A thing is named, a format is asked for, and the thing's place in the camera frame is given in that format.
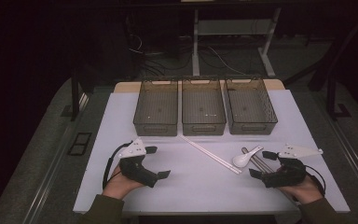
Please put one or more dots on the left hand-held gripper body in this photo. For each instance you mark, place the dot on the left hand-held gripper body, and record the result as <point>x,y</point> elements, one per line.
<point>136,171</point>

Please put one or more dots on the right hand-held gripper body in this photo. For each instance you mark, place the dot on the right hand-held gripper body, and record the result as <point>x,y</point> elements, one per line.
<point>287,174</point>

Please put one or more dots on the metal fork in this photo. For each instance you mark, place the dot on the metal fork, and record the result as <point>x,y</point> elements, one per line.
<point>265,166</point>

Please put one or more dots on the white ceramic spoon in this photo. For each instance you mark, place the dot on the white ceramic spoon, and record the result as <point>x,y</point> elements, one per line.
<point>240,161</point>

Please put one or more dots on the smoky transparent plastic bin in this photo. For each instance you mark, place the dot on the smoky transparent plastic bin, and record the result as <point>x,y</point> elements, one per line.
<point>250,107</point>
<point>202,107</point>
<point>157,109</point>

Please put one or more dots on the white chopstick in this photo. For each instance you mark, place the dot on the white chopstick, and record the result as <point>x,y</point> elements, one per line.
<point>213,153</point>
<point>209,155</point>

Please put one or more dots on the person's left hand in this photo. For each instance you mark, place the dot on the person's left hand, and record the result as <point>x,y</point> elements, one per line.
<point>118,185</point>

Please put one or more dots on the person's right hand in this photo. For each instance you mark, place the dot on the person's right hand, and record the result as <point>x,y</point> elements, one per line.
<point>307,191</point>

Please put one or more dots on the white table mat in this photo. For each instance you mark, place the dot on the white table mat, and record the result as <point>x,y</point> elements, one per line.
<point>199,186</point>

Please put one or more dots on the black metal stand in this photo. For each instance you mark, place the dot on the black metal stand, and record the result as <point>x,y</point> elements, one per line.
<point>74,96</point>
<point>332,93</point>

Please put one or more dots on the black floor socket frame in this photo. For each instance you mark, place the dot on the black floor socket frame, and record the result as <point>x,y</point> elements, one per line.
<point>79,143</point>

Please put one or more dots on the metal floor rail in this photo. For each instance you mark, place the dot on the metal floor rail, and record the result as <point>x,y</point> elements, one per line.
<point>351,155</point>
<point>48,180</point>

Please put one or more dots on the white metal desk frame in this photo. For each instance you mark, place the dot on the white metal desk frame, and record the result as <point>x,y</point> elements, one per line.
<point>195,46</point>

